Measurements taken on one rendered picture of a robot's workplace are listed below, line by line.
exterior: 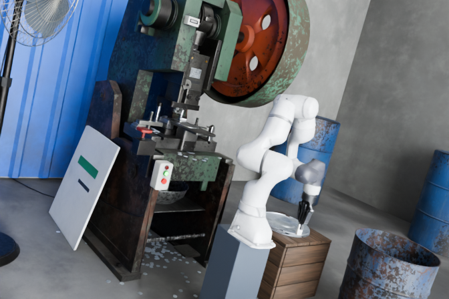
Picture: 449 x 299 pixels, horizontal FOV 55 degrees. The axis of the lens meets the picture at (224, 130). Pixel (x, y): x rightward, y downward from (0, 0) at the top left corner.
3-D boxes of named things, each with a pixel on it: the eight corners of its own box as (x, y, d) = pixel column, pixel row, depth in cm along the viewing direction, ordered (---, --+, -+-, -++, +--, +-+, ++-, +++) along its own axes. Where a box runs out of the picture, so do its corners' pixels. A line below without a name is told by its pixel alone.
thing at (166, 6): (173, 41, 219) (184, -4, 216) (154, 35, 211) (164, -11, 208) (151, 36, 235) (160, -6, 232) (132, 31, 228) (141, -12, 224)
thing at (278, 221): (311, 224, 255) (311, 223, 255) (307, 239, 227) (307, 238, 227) (264, 209, 262) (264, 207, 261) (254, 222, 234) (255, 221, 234)
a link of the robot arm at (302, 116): (299, 86, 212) (330, 90, 203) (299, 121, 219) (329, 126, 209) (278, 96, 199) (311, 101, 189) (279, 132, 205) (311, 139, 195)
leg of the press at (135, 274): (141, 279, 218) (182, 107, 206) (120, 282, 211) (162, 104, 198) (71, 207, 285) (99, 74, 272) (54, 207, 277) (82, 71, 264)
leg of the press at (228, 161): (219, 265, 255) (258, 119, 242) (204, 268, 247) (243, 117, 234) (141, 205, 321) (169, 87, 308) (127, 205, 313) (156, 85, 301)
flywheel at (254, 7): (210, 73, 308) (274, 121, 260) (188, 68, 295) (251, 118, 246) (252, -26, 286) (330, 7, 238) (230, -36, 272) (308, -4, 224)
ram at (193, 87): (203, 107, 239) (216, 55, 235) (181, 104, 229) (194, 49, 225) (185, 101, 252) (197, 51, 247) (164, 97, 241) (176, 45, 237)
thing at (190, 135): (210, 158, 230) (217, 134, 228) (190, 157, 220) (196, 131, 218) (184, 145, 248) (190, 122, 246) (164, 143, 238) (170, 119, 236)
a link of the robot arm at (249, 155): (289, 120, 185) (250, 109, 191) (269, 174, 179) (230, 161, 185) (292, 129, 195) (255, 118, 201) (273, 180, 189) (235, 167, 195)
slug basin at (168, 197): (196, 207, 251) (200, 191, 249) (146, 209, 228) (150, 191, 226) (164, 186, 275) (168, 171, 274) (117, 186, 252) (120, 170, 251)
